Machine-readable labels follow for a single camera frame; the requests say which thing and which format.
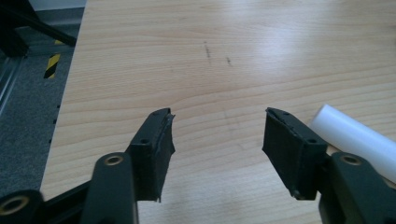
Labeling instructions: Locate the yellow black hazard tape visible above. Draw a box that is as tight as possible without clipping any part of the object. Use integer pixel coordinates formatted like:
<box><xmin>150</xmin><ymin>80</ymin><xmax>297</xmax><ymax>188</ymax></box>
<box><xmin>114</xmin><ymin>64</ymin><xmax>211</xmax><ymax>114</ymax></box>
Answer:
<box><xmin>43</xmin><ymin>52</ymin><xmax>62</xmax><ymax>79</ymax></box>

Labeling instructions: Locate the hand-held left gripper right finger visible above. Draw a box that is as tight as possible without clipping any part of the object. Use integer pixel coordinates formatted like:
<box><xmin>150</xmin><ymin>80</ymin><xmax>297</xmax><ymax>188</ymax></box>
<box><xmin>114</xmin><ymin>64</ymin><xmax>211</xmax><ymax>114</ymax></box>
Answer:
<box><xmin>262</xmin><ymin>106</ymin><xmax>329</xmax><ymax>201</ymax></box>

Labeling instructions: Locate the white plastic cylinder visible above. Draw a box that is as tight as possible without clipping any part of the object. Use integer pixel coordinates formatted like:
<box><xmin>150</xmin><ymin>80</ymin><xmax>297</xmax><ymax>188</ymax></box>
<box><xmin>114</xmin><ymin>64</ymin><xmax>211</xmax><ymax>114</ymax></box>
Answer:
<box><xmin>309</xmin><ymin>104</ymin><xmax>396</xmax><ymax>185</ymax></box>

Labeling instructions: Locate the black stand leg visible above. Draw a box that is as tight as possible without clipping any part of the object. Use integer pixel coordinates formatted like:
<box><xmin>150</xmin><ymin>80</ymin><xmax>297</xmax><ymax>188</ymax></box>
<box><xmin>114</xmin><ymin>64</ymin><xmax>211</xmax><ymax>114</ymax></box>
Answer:
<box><xmin>0</xmin><ymin>0</ymin><xmax>78</xmax><ymax>58</ymax></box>

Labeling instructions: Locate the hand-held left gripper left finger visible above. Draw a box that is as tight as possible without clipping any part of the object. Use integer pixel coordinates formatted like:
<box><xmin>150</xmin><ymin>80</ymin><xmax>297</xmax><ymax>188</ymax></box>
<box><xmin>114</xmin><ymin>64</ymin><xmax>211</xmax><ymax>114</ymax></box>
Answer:
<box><xmin>125</xmin><ymin>107</ymin><xmax>177</xmax><ymax>203</ymax></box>

